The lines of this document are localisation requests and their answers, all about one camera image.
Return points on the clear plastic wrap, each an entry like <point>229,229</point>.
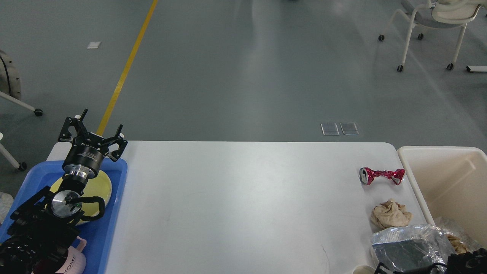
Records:
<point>411,247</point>

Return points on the brown paper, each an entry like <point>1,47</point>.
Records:
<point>459,246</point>
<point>390,214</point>

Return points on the right floor outlet plate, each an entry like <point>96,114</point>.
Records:
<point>349,128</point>

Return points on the left background chair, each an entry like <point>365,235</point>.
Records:
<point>10,86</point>

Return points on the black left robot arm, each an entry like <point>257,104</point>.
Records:
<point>44,227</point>

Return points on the white paper cup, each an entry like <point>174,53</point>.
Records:
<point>363,269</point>

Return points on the yellow plastic plate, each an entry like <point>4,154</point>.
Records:
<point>99,186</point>

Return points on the white office chair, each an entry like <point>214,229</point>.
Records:
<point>435,14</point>

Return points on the blue plastic tray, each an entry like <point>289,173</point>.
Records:
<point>99,234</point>

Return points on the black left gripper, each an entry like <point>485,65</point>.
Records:
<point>88,150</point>

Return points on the crushed red can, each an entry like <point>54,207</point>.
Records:
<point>367,175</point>

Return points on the left floor outlet plate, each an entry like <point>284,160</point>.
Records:
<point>330,129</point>

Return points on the floor outlet plate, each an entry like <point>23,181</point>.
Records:
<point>349,128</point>
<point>330,129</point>

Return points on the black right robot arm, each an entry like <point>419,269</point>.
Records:
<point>466,263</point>

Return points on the white bar on floor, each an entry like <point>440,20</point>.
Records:
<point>476,68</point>

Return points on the beige plastic bin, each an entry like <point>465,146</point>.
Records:
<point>449,182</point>

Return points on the aluminium foil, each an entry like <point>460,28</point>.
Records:
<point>450,226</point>

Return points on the pink mug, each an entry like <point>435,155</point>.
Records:
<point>72,262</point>

